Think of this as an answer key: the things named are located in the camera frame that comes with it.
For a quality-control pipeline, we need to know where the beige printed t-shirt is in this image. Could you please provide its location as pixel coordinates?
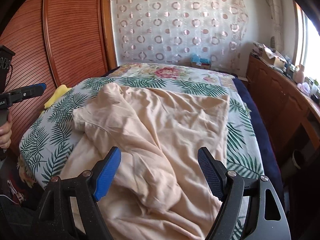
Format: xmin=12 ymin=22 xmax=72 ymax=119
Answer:
xmin=60 ymin=83 xmax=229 ymax=239

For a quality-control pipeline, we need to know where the person's left hand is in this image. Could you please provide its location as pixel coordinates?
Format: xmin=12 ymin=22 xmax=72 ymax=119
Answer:
xmin=0 ymin=112 xmax=12 ymax=150

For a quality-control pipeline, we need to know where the yellow plush toy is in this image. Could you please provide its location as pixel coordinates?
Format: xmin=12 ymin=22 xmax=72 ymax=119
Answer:
xmin=44 ymin=85 xmax=71 ymax=109

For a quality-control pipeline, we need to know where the palm leaf print blanket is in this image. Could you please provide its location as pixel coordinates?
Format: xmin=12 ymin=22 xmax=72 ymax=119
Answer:
xmin=20 ymin=77 xmax=264 ymax=186

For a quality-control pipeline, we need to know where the dark blue mattress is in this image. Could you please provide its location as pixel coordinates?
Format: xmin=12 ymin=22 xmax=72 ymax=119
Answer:
xmin=233 ymin=77 xmax=285 ymax=207

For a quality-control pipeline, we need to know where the wooden wardrobe sliding door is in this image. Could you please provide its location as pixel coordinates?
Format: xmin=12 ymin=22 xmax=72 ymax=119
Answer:
xmin=1 ymin=0 xmax=116 ymax=155

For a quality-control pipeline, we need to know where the long wooden side cabinet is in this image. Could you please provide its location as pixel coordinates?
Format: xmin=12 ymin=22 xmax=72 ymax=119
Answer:
xmin=246 ymin=55 xmax=319 ymax=155

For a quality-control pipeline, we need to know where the floral bed sheet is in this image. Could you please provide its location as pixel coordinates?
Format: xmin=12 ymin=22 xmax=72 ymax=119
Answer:
xmin=108 ymin=63 xmax=236 ymax=91

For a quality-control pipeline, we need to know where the pink ceramic jug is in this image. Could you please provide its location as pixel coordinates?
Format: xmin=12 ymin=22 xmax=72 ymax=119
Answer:
xmin=293 ymin=64 xmax=305 ymax=84

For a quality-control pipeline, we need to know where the circle pattern sheer curtain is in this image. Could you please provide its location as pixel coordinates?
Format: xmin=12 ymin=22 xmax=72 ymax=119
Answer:
xmin=111 ymin=0 xmax=248 ymax=73

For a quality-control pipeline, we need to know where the open cardboard box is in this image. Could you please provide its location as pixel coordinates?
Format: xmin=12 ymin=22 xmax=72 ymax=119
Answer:
xmin=261 ymin=44 xmax=287 ymax=69

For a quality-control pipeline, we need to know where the box with blue items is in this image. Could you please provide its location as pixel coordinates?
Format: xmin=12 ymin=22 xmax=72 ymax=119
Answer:
xmin=190 ymin=54 xmax=211 ymax=69

